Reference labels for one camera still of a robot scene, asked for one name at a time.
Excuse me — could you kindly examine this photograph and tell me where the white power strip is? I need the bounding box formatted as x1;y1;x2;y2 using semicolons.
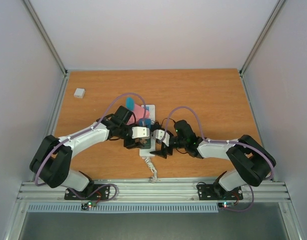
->
138;103;157;157

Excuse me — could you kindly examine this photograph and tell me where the aluminium frame post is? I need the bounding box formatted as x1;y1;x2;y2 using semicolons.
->
21;0;69;78
238;0;287;78

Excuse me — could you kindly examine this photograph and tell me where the white cube plug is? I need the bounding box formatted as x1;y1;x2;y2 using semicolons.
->
73;88;86;99

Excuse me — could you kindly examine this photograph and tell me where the teal oval plug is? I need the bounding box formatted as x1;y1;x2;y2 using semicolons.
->
125;97;135;111

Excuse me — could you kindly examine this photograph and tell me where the blue cube adapter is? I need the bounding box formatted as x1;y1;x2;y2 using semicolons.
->
138;118;152;129

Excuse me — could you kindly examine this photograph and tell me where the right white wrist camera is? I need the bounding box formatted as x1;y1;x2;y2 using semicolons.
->
152;129;171;147

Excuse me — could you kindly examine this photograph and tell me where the white coiled power cord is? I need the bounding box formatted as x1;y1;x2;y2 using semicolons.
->
142;155;159;184

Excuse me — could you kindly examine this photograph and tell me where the right aluminium frame post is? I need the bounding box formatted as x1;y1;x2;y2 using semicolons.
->
238;0;287;78

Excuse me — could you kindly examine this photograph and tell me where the blue slotted cable duct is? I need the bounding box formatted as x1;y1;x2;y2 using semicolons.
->
27;202;219;214

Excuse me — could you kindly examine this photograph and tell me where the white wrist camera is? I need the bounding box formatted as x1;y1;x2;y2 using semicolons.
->
152;129;171;147
131;126;151;139

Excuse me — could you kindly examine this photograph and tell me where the black charger with cable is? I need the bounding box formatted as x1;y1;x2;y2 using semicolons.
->
150;118;166;131

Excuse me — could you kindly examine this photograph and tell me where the left small circuit board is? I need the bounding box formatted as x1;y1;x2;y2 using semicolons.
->
81;201;97;211

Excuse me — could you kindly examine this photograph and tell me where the right small circuit board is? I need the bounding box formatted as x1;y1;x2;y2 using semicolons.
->
218;201;237;209

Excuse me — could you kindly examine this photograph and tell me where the pink triangular socket adapter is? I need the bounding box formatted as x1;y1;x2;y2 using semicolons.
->
126;104;150;125

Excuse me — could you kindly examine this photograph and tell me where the aluminium front rail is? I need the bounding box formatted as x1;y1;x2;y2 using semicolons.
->
16;177;291;203

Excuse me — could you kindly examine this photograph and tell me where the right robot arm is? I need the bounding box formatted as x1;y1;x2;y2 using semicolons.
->
150;120;276;200

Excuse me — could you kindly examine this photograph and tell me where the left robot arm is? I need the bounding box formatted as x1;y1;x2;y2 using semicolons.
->
29;105;150;199

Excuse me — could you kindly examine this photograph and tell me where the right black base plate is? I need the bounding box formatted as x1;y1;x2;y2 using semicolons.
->
196;181;244;201

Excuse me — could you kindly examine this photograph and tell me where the small circuit board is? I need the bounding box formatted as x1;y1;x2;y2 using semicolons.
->
218;201;237;209
81;201;97;211

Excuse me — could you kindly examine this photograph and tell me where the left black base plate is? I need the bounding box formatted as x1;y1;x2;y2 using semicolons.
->
64;184;111;201

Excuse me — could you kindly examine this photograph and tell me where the left aluminium frame post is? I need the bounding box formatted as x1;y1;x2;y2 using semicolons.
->
21;0;69;78

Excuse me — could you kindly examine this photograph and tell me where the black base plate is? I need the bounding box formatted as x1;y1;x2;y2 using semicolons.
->
196;181;244;201
64;184;111;201

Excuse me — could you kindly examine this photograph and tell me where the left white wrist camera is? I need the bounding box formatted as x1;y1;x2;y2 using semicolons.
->
131;126;151;139

